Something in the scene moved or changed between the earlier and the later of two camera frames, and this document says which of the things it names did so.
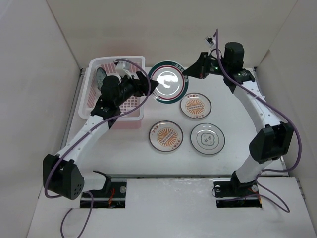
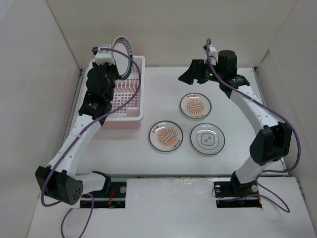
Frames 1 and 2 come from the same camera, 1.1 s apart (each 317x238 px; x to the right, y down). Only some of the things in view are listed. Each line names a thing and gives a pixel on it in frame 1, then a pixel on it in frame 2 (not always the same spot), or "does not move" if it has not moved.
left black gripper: x=141 y=86 -> x=107 y=66
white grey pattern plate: x=207 y=138 does not move
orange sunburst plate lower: x=166 y=136 does not move
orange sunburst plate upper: x=195 y=105 does not move
